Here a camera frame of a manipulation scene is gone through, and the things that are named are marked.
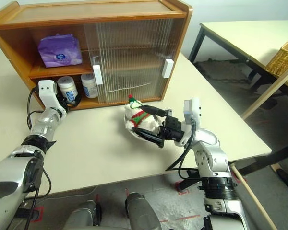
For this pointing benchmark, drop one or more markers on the purple tissue pack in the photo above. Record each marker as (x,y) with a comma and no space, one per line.
(60,51)

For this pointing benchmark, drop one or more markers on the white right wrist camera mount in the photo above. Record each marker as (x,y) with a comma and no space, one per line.
(193,110)

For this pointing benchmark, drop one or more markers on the black metal table leg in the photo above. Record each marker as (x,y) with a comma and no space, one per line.
(31,213)
(266,160)

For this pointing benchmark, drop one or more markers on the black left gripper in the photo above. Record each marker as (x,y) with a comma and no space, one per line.
(65,104)

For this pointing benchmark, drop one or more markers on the white lidded jar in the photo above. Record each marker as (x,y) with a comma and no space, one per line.
(67,87)
(89,86)

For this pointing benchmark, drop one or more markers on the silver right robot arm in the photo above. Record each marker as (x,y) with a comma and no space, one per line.
(211,158)

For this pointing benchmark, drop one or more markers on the thin wooden stick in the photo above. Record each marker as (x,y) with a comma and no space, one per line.
(252,194)

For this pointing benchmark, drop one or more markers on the wicker basket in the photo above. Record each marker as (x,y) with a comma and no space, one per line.
(283,60)

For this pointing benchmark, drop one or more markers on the cream side table black legs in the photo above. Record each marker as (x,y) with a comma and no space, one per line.
(242,36)

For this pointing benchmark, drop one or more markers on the grey rounded robot leg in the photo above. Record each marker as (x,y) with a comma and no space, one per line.
(141,213)
(84,215)

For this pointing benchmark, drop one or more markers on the wooden cabinet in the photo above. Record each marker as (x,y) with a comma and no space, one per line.
(38,10)

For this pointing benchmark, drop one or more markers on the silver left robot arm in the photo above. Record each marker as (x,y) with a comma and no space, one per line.
(12,172)

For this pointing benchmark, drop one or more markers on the white plush toy red sweater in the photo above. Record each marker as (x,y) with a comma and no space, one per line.
(139,119)

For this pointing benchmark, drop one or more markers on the ribbed clear sliding door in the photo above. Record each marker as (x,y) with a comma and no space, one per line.
(90,43)
(179,48)

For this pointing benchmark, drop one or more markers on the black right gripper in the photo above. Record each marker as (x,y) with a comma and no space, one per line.
(171,129)

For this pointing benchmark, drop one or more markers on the light wooden beam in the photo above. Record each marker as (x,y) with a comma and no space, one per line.
(268,93)

